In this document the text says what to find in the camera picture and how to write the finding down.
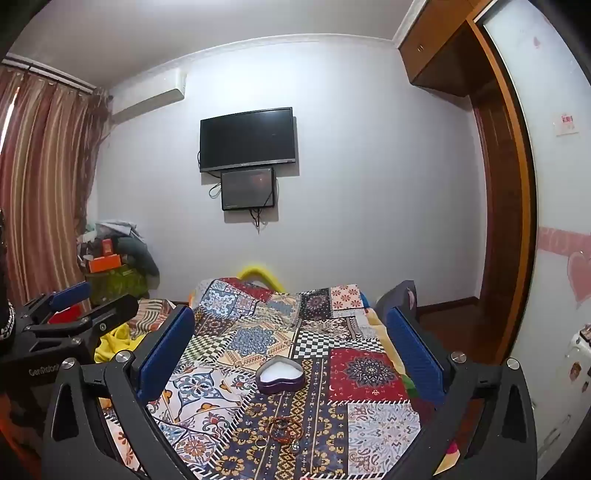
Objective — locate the white air conditioner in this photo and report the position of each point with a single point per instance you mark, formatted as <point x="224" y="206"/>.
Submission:
<point x="147" y="94"/>

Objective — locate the striped printed quilt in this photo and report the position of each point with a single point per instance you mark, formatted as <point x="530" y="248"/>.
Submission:
<point x="150" y="316"/>

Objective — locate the orange box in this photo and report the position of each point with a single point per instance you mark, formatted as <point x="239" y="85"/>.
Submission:
<point x="106" y="264"/>

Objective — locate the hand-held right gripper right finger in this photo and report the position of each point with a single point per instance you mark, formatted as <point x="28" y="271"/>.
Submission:
<point x="415" y="357"/>

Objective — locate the green patterned cloth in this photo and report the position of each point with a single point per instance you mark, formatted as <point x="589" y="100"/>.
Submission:
<point x="117" y="286"/>

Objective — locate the black wall television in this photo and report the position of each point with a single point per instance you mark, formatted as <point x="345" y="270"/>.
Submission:
<point x="247" y="138"/>

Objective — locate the striped brown curtain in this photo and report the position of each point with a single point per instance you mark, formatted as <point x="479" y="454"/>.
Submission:
<point x="41" y="184"/>

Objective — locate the small black wall monitor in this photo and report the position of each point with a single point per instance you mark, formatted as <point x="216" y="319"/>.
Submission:
<point x="248" y="189"/>

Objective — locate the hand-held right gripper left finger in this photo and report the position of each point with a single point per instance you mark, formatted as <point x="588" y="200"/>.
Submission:
<point x="168" y="353"/>

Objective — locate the yellow cloth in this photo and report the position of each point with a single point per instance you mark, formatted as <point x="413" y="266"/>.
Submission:
<point x="115" y="344"/>

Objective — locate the patchwork printed blanket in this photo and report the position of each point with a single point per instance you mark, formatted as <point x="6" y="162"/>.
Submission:
<point x="277" y="323"/>

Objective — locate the white sliding wardrobe door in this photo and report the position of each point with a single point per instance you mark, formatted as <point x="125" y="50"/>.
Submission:
<point x="558" y="207"/>

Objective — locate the yellow plastic hoop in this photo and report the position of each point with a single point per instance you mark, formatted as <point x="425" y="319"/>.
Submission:
<point x="258" y="270"/>

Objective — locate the purple heart-shaped jewelry box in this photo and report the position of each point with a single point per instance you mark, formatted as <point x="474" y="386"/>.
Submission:
<point x="280" y="374"/>

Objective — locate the curtain rail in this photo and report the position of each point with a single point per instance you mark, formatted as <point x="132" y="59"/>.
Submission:
<point x="51" y="73"/>

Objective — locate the small red white sticker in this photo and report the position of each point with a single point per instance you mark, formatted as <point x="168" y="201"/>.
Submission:
<point x="566" y="123"/>

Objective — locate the small red box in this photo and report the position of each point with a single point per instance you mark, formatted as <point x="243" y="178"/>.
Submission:
<point x="108" y="248"/>

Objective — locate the grey cloth bundle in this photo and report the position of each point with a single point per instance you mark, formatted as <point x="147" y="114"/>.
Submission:
<point x="136" y="256"/>

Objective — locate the wooden overhead cabinet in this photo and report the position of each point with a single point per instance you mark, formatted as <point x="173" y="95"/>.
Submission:
<point x="434" y="50"/>

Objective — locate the brown wooden door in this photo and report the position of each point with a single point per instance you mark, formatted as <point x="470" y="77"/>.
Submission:
<point x="491" y="207"/>

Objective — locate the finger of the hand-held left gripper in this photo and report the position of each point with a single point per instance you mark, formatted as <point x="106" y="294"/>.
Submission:
<point x="69" y="295"/>
<point x="113" y="314"/>

